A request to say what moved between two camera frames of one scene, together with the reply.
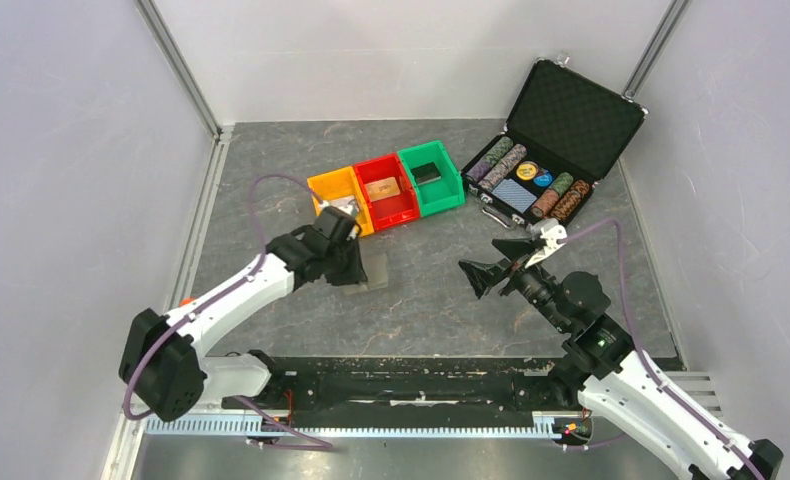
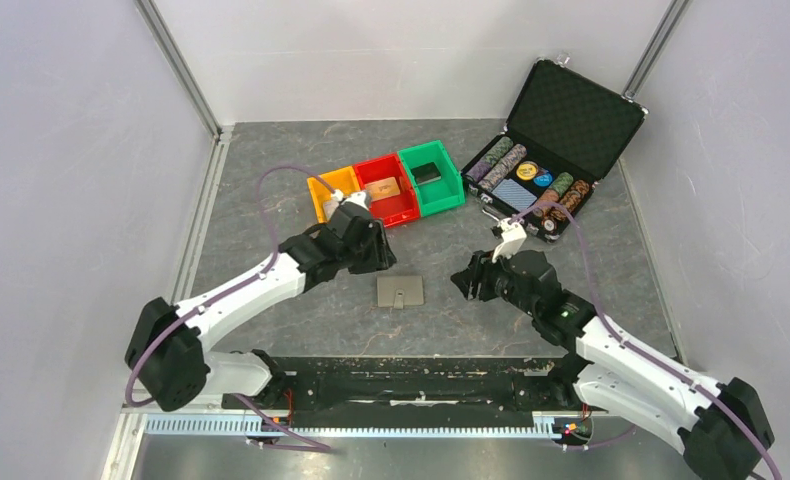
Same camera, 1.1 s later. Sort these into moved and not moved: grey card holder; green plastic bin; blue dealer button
Moved: grey card holder
Not moved: green plastic bin; blue dealer button
